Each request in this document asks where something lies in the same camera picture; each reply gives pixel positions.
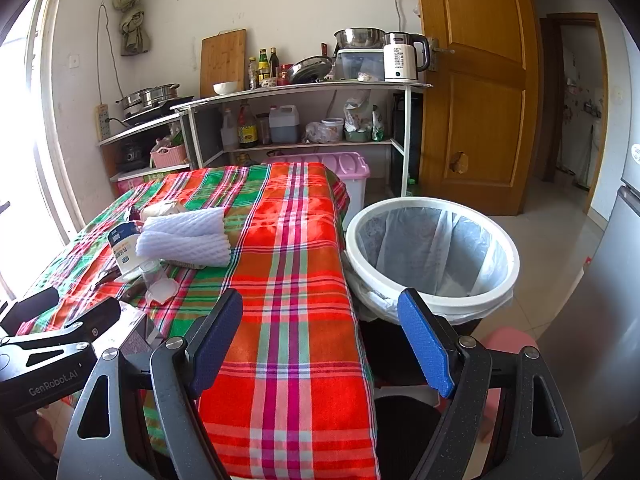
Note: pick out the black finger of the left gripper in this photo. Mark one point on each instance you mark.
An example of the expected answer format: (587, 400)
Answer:
(87, 328)
(16, 312)

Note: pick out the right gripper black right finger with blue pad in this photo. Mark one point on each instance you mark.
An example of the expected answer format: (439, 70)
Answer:
(532, 437)

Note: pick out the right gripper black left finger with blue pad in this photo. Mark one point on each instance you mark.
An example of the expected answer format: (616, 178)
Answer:
(136, 417)

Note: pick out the white blue label bottle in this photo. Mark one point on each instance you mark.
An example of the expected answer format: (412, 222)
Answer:
(123, 241)

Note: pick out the white foam net sleeve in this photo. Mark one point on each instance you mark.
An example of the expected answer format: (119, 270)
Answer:
(204, 250)
(201, 222)

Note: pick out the beige paper bag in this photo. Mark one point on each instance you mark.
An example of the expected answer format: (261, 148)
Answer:
(160, 209)

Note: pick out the clear cup red lid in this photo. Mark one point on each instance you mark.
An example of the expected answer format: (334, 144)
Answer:
(159, 288)

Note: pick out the white round trash bin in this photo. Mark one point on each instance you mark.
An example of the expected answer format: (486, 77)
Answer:
(462, 263)

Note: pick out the pink plastic stool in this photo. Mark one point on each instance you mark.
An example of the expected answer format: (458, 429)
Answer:
(505, 339)

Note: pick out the silver refrigerator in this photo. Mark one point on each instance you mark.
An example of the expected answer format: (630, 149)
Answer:
(593, 344)

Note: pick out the red green plaid tablecloth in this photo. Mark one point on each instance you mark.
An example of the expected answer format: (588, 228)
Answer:
(293, 398)

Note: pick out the pink plastic basket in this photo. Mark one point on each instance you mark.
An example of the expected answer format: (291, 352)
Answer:
(168, 156)

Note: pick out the white power strip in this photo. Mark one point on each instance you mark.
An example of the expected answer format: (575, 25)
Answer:
(103, 128)

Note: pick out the steel steamer pot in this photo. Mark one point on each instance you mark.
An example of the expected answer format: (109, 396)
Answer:
(140, 100)

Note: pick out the white metal shelf rack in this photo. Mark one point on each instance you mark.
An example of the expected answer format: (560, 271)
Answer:
(314, 101)

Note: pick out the dark sauce bottle yellow label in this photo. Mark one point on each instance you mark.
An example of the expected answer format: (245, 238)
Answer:
(247, 127)

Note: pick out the white bowl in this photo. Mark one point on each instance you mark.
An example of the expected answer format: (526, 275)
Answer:
(225, 88)

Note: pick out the clear oil jug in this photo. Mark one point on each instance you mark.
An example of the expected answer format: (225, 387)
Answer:
(284, 124)

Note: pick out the wooden cutting board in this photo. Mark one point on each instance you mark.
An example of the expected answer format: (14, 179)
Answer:
(223, 59)

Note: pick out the pink lid storage box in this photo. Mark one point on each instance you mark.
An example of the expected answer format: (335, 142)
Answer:
(350, 167)

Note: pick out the wooden door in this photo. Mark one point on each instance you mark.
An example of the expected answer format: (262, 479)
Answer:
(480, 115)

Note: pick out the steel pan lid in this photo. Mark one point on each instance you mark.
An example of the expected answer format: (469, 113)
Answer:
(309, 70)

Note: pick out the hanging green cloth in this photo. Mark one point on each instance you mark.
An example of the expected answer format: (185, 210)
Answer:
(135, 40)

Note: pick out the clear plastic container box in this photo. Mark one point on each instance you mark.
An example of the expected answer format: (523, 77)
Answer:
(359, 64)

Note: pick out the steel mixing bowl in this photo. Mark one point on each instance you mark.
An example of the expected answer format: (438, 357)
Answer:
(359, 38)

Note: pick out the white electric kettle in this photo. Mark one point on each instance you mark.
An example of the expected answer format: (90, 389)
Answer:
(405, 55)

